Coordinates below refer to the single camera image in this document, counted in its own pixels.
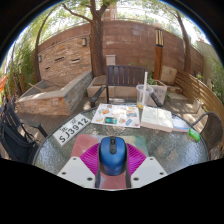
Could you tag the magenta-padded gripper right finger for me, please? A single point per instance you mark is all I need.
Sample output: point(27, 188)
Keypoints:
point(150, 171)

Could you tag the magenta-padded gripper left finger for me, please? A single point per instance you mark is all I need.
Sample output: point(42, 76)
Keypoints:
point(75, 171)

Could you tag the blue computer mouse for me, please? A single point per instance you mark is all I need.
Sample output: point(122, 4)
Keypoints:
point(113, 156)

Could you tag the red floral mouse pad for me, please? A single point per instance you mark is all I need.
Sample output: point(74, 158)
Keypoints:
point(83, 141)

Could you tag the white license plate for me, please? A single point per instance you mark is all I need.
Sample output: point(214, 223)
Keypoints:
point(70, 130)

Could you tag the open white book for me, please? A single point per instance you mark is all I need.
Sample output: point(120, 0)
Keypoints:
point(156, 118)

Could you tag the thin blue notebook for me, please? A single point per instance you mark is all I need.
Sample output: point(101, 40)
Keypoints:
point(181, 125)

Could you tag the green marker pen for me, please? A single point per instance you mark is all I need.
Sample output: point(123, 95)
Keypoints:
point(194, 134)

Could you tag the colourful sticker sheet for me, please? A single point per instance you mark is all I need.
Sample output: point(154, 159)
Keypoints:
point(116, 115)

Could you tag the black folding chair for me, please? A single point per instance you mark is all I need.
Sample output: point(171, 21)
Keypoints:
point(16, 140)

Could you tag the brown wicker chair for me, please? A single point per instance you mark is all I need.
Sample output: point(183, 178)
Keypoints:
point(211, 131)

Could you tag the clear plastic cup with straw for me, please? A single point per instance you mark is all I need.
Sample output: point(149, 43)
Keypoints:
point(144, 96)

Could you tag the stone raised planter bed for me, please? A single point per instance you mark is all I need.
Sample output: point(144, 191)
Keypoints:
point(50, 100)

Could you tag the white rectangular plant pot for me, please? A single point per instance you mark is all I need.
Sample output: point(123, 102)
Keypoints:
point(160, 91)

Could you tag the concrete tree base block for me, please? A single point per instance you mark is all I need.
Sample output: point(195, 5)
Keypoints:
point(96, 88)

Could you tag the wooden slat fence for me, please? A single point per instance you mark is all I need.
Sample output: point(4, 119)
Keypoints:
point(196, 91)

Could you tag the beige stone block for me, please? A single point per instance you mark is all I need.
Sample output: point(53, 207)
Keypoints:
point(169, 75)

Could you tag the dark wooden slatted chair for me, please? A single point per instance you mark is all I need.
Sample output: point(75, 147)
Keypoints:
point(125, 76)

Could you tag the orange fabric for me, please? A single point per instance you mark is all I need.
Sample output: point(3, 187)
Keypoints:
point(2, 83)

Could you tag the thin leaning tree trunk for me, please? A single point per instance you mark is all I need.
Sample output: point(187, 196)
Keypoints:
point(36, 56)

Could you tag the thick forked tree trunk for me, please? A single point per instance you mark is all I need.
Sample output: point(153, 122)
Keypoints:
point(96, 46)

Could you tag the slender curved tree trunk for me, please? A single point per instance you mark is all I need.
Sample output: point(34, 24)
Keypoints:
point(186, 50)

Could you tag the wooden garden lamp post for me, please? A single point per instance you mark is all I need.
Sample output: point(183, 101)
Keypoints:
point(158, 60)

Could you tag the white wall box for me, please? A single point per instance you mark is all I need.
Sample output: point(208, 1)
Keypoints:
point(110, 60)

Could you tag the black wall lamp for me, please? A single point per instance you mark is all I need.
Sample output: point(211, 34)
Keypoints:
point(40, 58)
point(84, 42)

